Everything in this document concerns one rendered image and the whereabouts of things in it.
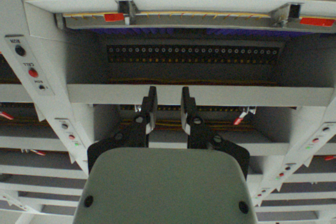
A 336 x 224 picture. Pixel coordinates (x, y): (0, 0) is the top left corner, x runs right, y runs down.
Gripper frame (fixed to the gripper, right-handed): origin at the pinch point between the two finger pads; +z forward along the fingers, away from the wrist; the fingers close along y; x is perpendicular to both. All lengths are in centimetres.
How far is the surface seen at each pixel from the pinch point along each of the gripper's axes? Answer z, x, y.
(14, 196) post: -7, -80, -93
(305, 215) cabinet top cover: -11, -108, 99
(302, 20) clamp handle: 11.1, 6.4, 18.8
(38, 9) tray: 15.5, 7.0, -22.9
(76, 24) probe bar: 17.5, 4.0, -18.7
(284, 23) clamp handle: 14.4, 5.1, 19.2
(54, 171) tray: 2, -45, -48
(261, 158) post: 8, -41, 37
